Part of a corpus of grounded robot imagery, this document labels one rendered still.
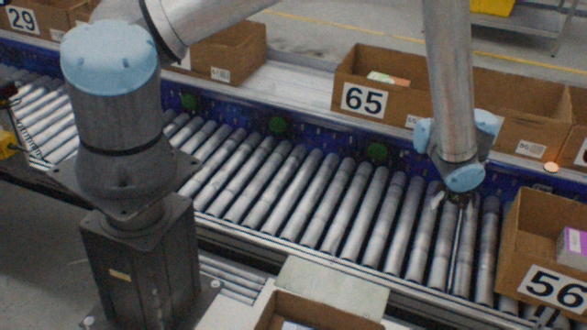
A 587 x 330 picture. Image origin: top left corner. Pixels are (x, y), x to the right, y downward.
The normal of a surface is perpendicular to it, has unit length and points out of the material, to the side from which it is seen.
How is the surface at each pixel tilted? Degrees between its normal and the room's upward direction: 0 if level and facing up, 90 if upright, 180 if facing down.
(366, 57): 90
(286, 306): 89
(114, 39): 7
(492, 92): 89
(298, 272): 0
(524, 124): 90
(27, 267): 0
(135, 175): 73
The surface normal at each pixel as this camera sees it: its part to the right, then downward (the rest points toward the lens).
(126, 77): 0.59, 0.49
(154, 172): 0.76, 0.17
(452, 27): 0.06, 0.67
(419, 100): -0.36, 0.55
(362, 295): 0.06, -0.79
